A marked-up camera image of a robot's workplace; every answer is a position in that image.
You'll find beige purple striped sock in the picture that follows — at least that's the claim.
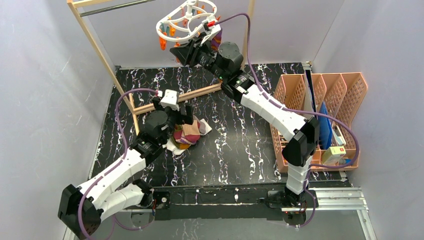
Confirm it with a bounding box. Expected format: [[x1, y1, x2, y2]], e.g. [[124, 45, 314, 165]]
[[177, 120, 200, 145]]

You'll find white fluffy sock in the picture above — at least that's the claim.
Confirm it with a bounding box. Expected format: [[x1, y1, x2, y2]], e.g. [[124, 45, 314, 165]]
[[166, 115, 212, 156]]

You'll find olive striped sock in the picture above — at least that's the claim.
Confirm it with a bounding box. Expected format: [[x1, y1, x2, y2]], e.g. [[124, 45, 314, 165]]
[[173, 123, 200, 150]]

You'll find maroon yellow striped sock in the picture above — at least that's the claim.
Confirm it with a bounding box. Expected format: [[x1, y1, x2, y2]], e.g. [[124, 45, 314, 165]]
[[211, 29, 223, 52]]

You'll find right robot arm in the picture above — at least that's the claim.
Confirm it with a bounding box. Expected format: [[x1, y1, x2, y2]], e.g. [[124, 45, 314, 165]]
[[169, 37, 320, 195]]

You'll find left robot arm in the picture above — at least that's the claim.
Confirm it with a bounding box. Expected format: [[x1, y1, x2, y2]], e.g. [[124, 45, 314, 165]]
[[58, 96, 194, 240]]

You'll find white plastic clip hanger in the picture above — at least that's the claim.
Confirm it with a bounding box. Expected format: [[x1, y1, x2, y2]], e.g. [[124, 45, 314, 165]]
[[155, 0, 219, 50]]

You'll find metal hanging rod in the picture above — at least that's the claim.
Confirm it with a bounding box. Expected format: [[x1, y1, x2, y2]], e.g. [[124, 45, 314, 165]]
[[79, 0, 154, 17]]

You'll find white board in organizer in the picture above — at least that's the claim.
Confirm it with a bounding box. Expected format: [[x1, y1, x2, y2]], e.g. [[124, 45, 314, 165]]
[[303, 67, 317, 113]]

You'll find blue folder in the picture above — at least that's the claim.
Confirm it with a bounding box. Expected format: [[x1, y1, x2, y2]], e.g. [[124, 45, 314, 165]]
[[318, 115, 333, 150]]

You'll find orange plastic desk organizer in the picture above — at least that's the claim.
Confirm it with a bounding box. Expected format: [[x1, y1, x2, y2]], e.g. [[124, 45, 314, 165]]
[[269, 72, 369, 173]]

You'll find small yellow white box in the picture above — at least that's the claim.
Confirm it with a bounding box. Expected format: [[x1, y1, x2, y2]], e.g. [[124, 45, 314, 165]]
[[321, 146, 346, 166]]

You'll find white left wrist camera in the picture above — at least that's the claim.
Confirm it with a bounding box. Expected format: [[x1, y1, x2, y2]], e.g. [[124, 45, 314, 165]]
[[157, 89, 180, 111]]

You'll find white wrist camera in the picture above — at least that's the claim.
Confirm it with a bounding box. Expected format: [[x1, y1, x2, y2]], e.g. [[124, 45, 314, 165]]
[[200, 19, 222, 46], [157, 89, 180, 111]]

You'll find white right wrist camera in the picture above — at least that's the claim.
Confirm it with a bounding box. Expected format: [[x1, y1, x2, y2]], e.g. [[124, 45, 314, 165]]
[[200, 19, 222, 46]]

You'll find wooden clothes rack frame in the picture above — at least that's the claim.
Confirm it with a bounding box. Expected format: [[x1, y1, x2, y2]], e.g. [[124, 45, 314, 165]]
[[66, 0, 257, 136]]

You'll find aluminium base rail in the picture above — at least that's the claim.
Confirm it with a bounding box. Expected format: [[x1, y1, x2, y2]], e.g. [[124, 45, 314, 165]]
[[70, 187, 369, 213]]

